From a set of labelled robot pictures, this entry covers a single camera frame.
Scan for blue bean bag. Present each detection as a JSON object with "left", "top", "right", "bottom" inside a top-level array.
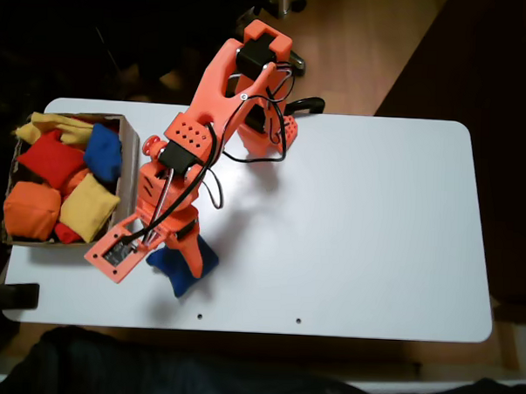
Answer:
[
  {"left": 143, "top": 233, "right": 222, "bottom": 301},
  {"left": 82, "top": 122, "right": 126, "bottom": 186}
]

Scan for cardboard box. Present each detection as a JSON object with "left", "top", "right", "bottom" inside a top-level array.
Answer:
[{"left": 1, "top": 109, "right": 141, "bottom": 252}]

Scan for yellow bean bag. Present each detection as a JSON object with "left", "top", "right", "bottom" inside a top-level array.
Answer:
[
  {"left": 58, "top": 171, "right": 122, "bottom": 245},
  {"left": 12, "top": 110, "right": 95, "bottom": 151}
]

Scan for red bean bag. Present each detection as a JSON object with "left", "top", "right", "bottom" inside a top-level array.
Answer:
[
  {"left": 15, "top": 127, "right": 89, "bottom": 191},
  {"left": 52, "top": 221, "right": 85, "bottom": 245}
]

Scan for orange bean bag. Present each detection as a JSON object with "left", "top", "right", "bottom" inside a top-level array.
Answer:
[
  {"left": 61, "top": 166, "right": 91, "bottom": 199},
  {"left": 2, "top": 180, "right": 64, "bottom": 242}
]

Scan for black table clamp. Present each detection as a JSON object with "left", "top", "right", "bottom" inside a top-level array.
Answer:
[{"left": 286, "top": 95, "right": 327, "bottom": 118}]

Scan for office chair base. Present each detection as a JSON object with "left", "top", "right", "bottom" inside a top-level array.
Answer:
[{"left": 236, "top": 0, "right": 310, "bottom": 78}]

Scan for orange bracket with camera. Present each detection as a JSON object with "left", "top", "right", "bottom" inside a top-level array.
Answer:
[{"left": 83, "top": 210, "right": 163, "bottom": 286}]

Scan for long black cable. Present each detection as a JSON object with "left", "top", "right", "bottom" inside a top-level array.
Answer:
[{"left": 222, "top": 59, "right": 296, "bottom": 166}]

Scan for black camera stand clamp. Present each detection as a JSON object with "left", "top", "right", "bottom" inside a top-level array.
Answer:
[{"left": 0, "top": 281, "right": 41, "bottom": 314}]

